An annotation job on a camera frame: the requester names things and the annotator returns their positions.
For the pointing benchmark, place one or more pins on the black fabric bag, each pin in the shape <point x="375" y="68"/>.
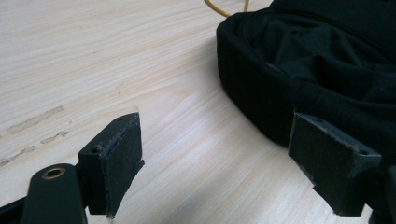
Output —
<point x="311" y="68"/>

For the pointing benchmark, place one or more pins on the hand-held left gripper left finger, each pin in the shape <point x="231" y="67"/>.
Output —
<point x="115" y="165"/>

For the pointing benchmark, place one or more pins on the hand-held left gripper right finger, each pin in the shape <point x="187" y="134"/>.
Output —
<point x="333" y="168"/>

